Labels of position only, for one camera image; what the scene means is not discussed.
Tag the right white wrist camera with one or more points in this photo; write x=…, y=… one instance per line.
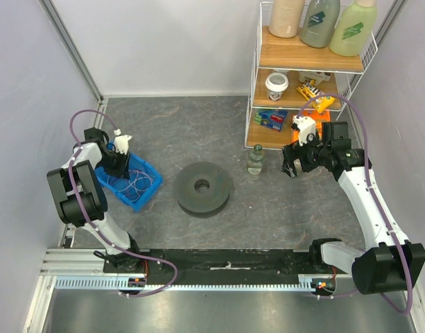
x=306, y=128

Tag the white carton on shelf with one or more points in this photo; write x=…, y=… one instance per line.
x=316, y=76

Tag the white lidded paper cup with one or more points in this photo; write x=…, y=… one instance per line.
x=276, y=83

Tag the orange snack boxes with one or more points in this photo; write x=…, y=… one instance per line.
x=318, y=118

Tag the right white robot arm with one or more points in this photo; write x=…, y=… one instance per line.
x=390, y=262

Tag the slotted cable duct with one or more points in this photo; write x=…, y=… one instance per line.
x=129, y=284

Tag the beige bottle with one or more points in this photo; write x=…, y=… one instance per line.
x=285, y=17

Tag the blue plastic bin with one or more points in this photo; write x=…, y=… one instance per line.
x=136, y=191

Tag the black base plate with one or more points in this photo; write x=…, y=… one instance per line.
x=227, y=266

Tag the blue snack box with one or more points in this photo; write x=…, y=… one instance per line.
x=271, y=118

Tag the grey-green bottle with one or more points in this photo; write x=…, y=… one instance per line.
x=320, y=20

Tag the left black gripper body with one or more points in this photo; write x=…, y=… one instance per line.
x=114, y=164

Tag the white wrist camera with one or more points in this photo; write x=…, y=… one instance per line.
x=121, y=142
x=306, y=128

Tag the grey filament spool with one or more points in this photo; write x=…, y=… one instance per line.
x=202, y=189

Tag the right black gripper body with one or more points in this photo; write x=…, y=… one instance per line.
x=290, y=159

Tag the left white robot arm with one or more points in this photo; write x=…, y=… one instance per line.
x=80, y=200

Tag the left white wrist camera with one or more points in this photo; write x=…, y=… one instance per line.
x=121, y=142

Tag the light green bottle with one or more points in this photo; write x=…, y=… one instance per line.
x=354, y=28

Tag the yellow candy bag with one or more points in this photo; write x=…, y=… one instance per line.
x=320, y=103

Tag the left glass soda bottle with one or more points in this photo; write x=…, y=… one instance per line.
x=255, y=160

